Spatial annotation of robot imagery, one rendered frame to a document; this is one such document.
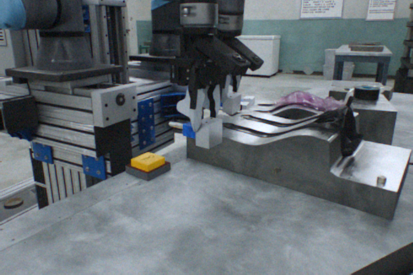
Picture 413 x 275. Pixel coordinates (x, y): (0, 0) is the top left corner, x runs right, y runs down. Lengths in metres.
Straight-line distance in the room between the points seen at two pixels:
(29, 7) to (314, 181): 0.73
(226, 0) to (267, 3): 7.55
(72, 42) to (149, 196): 0.47
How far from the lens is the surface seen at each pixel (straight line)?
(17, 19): 0.84
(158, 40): 1.32
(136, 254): 0.57
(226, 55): 0.61
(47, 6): 0.89
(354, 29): 8.14
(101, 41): 1.18
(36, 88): 1.03
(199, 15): 0.64
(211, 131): 0.67
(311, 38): 8.21
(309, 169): 0.72
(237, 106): 0.99
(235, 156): 0.80
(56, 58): 0.95
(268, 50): 7.53
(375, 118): 1.10
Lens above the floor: 1.15
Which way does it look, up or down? 16 degrees down
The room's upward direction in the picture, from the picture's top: straight up
